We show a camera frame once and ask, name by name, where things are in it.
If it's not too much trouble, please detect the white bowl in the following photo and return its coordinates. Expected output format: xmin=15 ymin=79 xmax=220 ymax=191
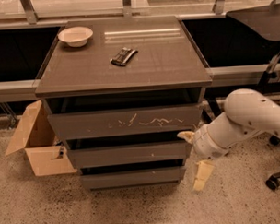
xmin=58 ymin=27 xmax=93 ymax=48

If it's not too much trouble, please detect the grey drawer cabinet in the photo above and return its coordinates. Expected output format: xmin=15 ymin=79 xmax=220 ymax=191
xmin=36 ymin=17 xmax=212 ymax=190

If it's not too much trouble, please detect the black office chair base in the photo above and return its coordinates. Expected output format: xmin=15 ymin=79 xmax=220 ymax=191
xmin=263 ymin=134 xmax=280 ymax=193

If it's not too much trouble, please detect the black snack bar wrapper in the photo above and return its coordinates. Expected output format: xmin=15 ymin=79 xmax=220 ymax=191
xmin=110 ymin=47 xmax=138 ymax=66

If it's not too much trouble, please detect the grey top drawer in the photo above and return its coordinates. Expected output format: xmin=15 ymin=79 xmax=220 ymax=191
xmin=48 ymin=104 xmax=202 ymax=140

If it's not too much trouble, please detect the grey bottom drawer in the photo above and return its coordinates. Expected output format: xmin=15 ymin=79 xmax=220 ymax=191
xmin=80 ymin=166 xmax=186 ymax=190

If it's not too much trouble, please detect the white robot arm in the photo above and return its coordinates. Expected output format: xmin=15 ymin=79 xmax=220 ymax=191
xmin=177 ymin=88 xmax=280 ymax=191

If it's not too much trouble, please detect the grey middle drawer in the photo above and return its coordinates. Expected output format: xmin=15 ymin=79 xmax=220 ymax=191
xmin=67 ymin=141 xmax=191 ymax=169

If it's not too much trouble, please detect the metal window railing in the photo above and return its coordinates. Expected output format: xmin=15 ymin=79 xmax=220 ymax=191
xmin=0 ymin=0 xmax=280 ymax=29

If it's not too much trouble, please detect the black rolling standing desk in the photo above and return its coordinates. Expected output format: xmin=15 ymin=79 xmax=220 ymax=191
xmin=226 ymin=3 xmax=280 ymax=79

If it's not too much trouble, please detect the open cardboard box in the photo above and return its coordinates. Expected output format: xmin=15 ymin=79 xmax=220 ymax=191
xmin=5 ymin=100 xmax=76 ymax=176

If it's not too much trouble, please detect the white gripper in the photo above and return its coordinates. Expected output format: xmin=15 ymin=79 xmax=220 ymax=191
xmin=177 ymin=124 xmax=228 ymax=191

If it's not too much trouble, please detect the grey drawer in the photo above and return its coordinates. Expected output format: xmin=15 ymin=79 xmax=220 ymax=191
xmin=48 ymin=104 xmax=202 ymax=140
xmin=80 ymin=166 xmax=186 ymax=190
xmin=67 ymin=141 xmax=191 ymax=169

